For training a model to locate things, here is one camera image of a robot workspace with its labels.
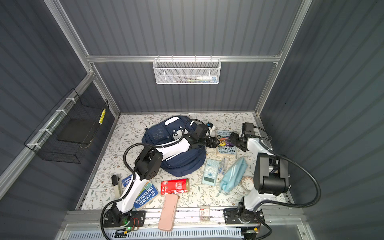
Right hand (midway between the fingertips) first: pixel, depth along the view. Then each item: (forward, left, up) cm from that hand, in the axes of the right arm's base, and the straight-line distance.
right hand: (236, 141), depth 95 cm
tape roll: (-24, -3, -6) cm, 25 cm away
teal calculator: (-19, +17, -4) cm, 26 cm away
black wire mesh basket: (-11, +87, +26) cm, 92 cm away
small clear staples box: (-40, +21, -4) cm, 46 cm away
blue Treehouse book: (-30, +52, -4) cm, 60 cm away
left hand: (+1, +13, 0) cm, 13 cm away
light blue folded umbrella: (-22, +5, -1) cm, 22 cm away
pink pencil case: (-43, +40, -3) cm, 59 cm away
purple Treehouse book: (-2, +7, -3) cm, 7 cm away
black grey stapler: (-26, +69, -1) cm, 74 cm away
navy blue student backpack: (+11, +43, -1) cm, 44 cm away
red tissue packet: (-27, +38, -5) cm, 47 cm away
